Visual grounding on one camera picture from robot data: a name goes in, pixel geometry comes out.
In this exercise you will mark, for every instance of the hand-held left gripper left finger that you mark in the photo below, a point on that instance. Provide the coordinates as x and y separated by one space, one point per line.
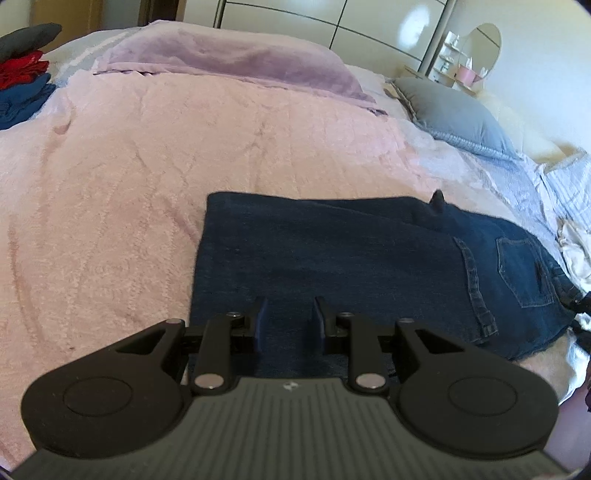
261 327

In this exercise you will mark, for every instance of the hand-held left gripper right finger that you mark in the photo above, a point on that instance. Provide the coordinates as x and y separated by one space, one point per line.
319 327

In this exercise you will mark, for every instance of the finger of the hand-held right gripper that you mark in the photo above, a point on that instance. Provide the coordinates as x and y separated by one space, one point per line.
582 314

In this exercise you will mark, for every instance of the blue denim jeans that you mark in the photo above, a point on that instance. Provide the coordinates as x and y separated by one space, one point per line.
346 244

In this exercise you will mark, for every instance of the pile of folded clothes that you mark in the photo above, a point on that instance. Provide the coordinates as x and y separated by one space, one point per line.
18 101

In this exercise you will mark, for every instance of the white garment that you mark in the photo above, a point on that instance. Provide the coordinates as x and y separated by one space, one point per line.
577 254

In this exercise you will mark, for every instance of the white padded headboard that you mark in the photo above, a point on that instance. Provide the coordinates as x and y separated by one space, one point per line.
531 134

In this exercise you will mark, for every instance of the pink fleece blanket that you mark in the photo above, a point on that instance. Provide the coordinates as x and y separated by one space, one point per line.
115 184

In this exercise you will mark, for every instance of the grey pillow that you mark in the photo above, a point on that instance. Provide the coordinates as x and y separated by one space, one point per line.
452 110

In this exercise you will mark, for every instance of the folded purple fleece blanket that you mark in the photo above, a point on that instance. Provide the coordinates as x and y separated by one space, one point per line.
231 60

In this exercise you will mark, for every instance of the white nightstand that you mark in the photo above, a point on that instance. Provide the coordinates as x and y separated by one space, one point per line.
443 79

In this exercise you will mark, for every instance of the round mirror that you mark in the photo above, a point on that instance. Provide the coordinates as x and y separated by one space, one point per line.
485 46

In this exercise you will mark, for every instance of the white cosmetics rack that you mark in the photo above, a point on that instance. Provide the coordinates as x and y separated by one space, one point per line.
450 46

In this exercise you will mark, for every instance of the white wardrobe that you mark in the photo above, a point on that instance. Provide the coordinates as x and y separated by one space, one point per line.
369 18

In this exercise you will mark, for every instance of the folded red garment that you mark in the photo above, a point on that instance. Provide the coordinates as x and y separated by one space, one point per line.
18 69

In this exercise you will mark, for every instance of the wooden door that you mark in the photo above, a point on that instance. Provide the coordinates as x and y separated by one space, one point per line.
64 14

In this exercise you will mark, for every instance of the folded dark grey garment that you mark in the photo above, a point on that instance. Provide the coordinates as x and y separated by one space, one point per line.
23 39

